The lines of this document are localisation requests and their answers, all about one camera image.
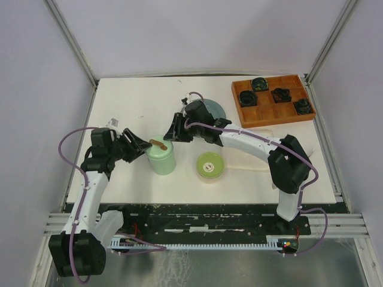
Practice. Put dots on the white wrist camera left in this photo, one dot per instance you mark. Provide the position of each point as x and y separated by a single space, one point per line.
113 124

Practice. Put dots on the beige steel lunch bowl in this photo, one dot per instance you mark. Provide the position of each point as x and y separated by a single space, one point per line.
209 178

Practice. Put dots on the wooden compartment tray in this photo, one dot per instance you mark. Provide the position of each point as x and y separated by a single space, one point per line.
267 112

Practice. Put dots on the dark rolled item middle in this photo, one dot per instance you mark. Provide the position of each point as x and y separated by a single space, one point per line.
281 95

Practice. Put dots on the dark rolled item far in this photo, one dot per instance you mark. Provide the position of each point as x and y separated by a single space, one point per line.
259 84

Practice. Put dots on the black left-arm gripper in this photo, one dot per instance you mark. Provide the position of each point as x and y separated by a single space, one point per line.
136 147

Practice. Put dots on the lime green round lid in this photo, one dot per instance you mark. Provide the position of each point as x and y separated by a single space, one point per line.
210 162

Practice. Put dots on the mint lid with brown handle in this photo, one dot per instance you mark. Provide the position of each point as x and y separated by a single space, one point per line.
158 146

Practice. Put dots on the aluminium frame post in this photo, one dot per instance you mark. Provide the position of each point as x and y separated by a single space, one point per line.
69 37
341 22

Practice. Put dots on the white cable duct strip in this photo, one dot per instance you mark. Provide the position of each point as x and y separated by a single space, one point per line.
198 241

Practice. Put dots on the aluminium frame post right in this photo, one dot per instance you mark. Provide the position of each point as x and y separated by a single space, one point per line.
341 22

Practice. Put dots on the steel serving tongs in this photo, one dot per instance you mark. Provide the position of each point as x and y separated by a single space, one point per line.
311 154

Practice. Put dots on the white folded cloth napkin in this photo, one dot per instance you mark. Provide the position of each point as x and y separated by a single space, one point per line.
246 150

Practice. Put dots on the mint green cup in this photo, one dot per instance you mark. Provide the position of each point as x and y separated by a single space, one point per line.
162 162

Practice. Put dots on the aluminium frame post left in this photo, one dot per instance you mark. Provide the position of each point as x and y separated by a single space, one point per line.
69 37

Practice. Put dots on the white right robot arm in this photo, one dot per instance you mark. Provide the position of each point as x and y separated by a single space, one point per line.
288 204

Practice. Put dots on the dark rolled item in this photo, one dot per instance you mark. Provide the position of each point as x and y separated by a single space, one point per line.
248 98
303 107
281 95
259 84

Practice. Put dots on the dark rolled item right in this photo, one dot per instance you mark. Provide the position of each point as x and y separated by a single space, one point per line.
303 107

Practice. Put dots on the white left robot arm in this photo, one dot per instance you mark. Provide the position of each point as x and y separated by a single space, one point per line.
79 250

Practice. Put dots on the blue-grey ceramic plate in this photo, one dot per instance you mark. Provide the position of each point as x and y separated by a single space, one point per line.
213 108

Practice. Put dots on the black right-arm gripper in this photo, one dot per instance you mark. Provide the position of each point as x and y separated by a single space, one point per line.
175 133

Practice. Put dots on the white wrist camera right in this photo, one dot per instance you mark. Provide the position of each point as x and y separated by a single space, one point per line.
186 100

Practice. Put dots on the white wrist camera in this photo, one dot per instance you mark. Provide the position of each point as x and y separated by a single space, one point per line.
186 100
113 124

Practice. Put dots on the dark rolled item left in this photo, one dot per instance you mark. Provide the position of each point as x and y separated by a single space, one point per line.
248 98

